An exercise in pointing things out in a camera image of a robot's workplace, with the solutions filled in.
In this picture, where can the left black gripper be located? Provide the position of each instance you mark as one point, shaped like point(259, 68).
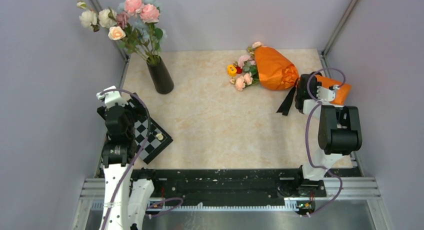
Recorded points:
point(101, 109)

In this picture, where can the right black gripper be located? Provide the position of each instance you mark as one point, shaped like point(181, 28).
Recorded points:
point(315, 90)

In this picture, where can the black ribbon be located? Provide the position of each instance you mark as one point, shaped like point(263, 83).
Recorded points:
point(285, 106)

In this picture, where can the orange paper bouquet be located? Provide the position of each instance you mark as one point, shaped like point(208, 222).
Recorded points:
point(268, 67)

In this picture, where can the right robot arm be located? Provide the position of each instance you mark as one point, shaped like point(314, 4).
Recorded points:
point(339, 131)

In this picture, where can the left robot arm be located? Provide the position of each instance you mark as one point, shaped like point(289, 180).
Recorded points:
point(125, 199)

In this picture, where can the black tapered vase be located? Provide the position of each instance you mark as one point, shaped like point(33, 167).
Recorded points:
point(161, 77)

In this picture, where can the black white checkerboard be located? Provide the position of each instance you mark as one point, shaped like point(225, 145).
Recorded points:
point(144, 137)

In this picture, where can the small cream chess piece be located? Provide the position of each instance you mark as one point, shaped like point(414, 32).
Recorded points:
point(159, 136)

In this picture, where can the pink and white flower bunch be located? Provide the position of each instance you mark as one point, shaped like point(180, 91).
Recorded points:
point(133, 26)

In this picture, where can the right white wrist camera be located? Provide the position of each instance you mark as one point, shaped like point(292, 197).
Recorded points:
point(327, 95)

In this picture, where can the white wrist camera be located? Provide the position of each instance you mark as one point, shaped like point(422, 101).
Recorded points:
point(111, 97)
point(327, 95)

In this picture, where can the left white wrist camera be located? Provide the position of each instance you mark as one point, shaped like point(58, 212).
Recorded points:
point(111, 97)

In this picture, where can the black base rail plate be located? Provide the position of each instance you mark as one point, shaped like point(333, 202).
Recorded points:
point(230, 187)

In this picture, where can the aluminium frame rail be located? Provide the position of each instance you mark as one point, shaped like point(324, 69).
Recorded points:
point(343, 189)

